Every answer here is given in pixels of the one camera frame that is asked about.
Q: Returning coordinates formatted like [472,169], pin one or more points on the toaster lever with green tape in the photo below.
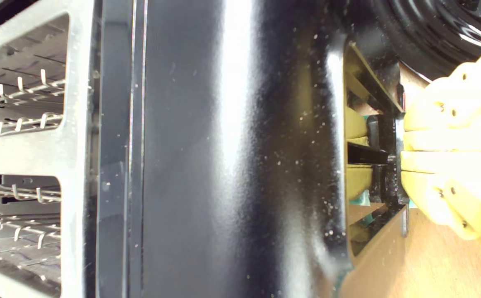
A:
[383,136]

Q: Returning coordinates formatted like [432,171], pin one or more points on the black two-slot toaster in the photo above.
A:
[203,165]

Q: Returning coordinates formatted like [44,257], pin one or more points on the black plate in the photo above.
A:
[426,29]

